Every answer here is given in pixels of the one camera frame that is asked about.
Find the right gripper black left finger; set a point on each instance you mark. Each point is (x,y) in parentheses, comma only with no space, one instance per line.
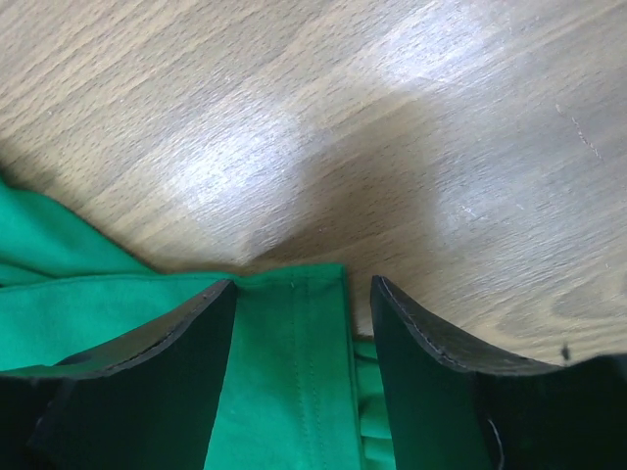
(147,399)

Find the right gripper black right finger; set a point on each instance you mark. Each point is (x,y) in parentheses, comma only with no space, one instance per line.
(457,402)

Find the green t shirt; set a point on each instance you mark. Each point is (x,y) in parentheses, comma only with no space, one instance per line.
(299,392)

